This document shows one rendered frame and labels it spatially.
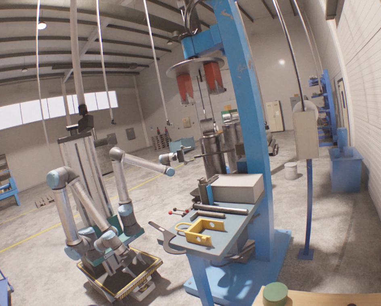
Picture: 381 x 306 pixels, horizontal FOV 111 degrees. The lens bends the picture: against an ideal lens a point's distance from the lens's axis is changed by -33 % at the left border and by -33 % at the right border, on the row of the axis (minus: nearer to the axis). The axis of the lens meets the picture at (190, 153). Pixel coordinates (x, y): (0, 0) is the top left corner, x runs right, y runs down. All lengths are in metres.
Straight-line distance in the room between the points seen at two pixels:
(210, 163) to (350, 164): 2.56
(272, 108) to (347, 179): 8.83
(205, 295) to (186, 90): 1.75
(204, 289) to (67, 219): 1.05
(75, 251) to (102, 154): 8.15
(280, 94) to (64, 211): 11.99
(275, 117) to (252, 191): 10.73
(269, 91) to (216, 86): 10.85
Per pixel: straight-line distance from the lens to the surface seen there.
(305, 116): 1.72
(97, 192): 2.01
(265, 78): 12.61
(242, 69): 1.64
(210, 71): 1.78
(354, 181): 3.80
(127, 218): 1.96
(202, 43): 1.91
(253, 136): 1.63
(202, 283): 1.27
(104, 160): 9.60
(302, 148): 1.76
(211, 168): 1.88
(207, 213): 1.26
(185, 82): 2.01
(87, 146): 1.92
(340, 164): 3.64
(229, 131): 3.18
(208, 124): 1.84
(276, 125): 11.96
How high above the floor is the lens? 1.68
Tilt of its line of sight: 10 degrees down
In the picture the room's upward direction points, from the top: 12 degrees counter-clockwise
